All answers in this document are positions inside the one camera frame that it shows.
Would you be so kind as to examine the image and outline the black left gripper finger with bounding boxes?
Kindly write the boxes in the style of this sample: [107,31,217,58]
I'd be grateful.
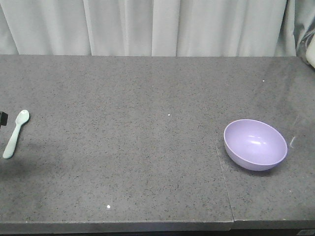
[0,111,8,126]

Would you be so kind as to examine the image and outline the mint green plastic spoon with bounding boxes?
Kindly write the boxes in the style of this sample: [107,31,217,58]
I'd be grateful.
[2,110,30,159]

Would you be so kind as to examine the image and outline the purple plastic bowl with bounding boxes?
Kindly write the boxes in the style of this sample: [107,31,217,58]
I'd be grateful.
[223,119,288,171]

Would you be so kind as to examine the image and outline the white curtain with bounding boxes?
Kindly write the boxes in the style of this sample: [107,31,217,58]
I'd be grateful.
[0,0,315,66]

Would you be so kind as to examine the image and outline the white rice cooker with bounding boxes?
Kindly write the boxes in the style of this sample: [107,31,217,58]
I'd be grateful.
[306,36,315,68]

